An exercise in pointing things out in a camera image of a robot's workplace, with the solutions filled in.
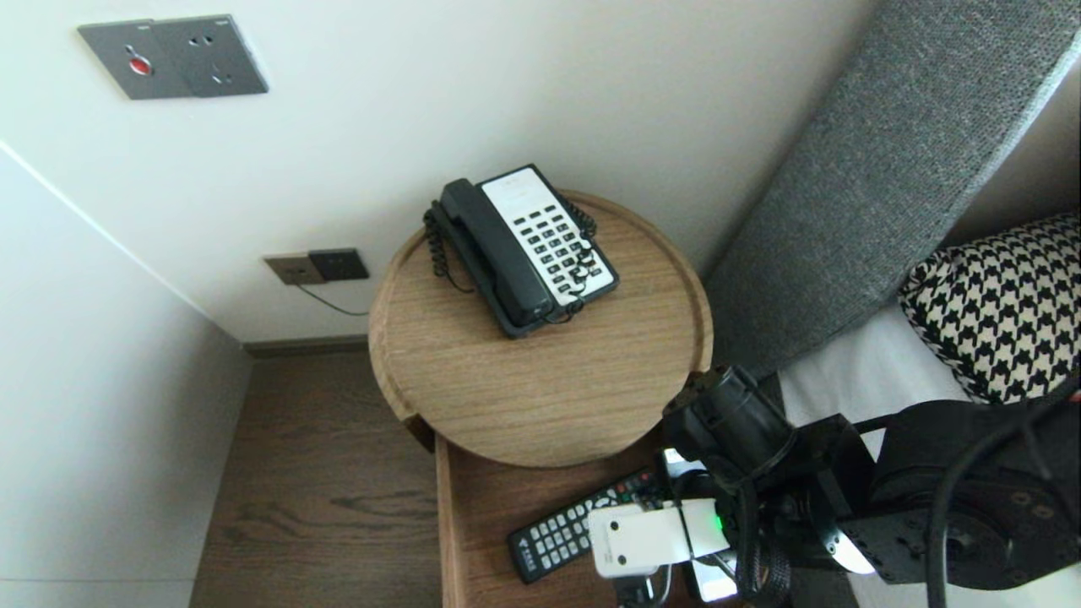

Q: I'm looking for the grey wall socket plate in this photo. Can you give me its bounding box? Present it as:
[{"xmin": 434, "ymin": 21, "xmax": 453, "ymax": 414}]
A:
[{"xmin": 152, "ymin": 14, "xmax": 269, "ymax": 98}]

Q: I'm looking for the wooden nightstand shelf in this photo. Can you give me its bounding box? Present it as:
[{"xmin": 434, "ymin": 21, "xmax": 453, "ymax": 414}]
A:
[{"xmin": 404, "ymin": 412, "xmax": 765, "ymax": 608}]

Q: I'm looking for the bronze wall outlet plate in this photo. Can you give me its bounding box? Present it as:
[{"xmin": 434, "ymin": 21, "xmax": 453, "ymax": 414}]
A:
[{"xmin": 263, "ymin": 253, "xmax": 326, "ymax": 286}]

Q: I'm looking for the brown baseboard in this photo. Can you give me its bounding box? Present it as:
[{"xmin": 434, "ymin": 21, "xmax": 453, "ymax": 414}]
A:
[{"xmin": 243, "ymin": 334, "xmax": 371, "ymax": 359}]

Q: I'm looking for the white bed sheet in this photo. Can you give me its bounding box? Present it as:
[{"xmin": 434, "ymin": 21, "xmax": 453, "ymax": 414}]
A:
[{"xmin": 775, "ymin": 302, "xmax": 1081, "ymax": 608}]

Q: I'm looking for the black wall outlet plate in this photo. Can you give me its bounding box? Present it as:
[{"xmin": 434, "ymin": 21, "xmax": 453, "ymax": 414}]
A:
[{"xmin": 308, "ymin": 247, "xmax": 370, "ymax": 282}]

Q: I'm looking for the grey wall switch plate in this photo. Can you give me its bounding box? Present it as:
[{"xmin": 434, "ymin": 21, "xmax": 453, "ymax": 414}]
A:
[{"xmin": 78, "ymin": 20, "xmax": 200, "ymax": 100}]

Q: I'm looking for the black and white telephone base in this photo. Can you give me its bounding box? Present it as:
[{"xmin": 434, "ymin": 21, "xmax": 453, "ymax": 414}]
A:
[{"xmin": 422, "ymin": 164, "xmax": 621, "ymax": 340}]

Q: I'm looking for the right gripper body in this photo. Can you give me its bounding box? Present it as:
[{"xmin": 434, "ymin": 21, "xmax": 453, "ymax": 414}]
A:
[{"xmin": 661, "ymin": 365, "xmax": 800, "ymax": 508}]

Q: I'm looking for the round wooden side table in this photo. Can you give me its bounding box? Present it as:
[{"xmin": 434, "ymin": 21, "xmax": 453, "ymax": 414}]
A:
[{"xmin": 368, "ymin": 189, "xmax": 715, "ymax": 470}]

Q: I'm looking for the black remote control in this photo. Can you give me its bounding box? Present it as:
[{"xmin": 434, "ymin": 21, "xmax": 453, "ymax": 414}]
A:
[{"xmin": 507, "ymin": 469, "xmax": 678, "ymax": 585}]

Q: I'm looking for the black telephone handset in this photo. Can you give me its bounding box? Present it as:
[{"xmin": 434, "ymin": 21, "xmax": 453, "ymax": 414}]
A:
[{"xmin": 439, "ymin": 178, "xmax": 555, "ymax": 329}]

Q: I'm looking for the thin black wall cable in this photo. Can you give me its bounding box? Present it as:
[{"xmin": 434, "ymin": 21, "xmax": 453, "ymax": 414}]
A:
[{"xmin": 296, "ymin": 283, "xmax": 371, "ymax": 318}]

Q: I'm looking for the black white houndstooth pillow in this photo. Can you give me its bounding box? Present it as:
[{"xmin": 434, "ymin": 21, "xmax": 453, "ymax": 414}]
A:
[{"xmin": 898, "ymin": 211, "xmax": 1081, "ymax": 405}]

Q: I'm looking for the grey fabric headboard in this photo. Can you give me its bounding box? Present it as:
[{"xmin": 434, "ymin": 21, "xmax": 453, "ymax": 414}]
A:
[{"xmin": 704, "ymin": 0, "xmax": 1081, "ymax": 383}]

